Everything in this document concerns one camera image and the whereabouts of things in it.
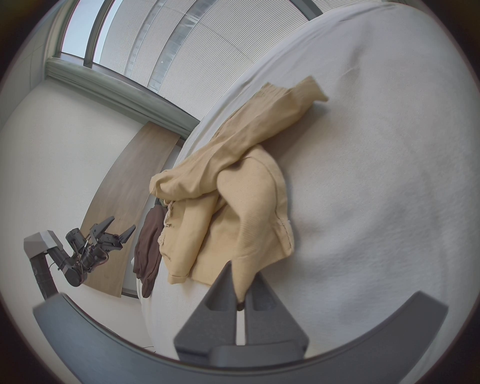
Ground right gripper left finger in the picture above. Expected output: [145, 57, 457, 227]
[174, 261, 239, 362]

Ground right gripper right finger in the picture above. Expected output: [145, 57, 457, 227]
[244, 273, 310, 359]

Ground tan shorts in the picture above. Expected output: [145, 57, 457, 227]
[149, 76, 329, 304]

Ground bed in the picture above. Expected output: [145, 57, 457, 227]
[80, 0, 480, 370]

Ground brown garment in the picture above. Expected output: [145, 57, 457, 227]
[133, 205, 168, 299]

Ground grey-green curtain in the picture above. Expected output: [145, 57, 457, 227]
[45, 58, 201, 139]

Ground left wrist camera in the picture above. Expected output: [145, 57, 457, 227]
[65, 228, 90, 248]

